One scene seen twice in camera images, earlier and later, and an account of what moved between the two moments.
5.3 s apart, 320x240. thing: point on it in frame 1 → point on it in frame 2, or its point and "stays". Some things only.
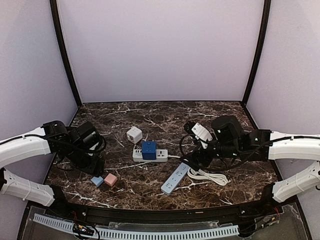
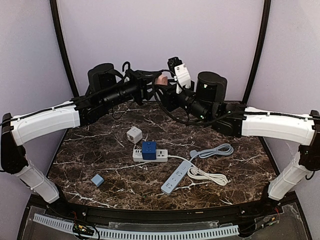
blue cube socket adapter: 149,150 stays
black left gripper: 92,165 → 138,88
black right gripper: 198,160 → 169,97
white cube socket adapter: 134,135 stays
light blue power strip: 174,179 stays
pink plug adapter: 110,179 → 161,79
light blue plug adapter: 97,180 stays
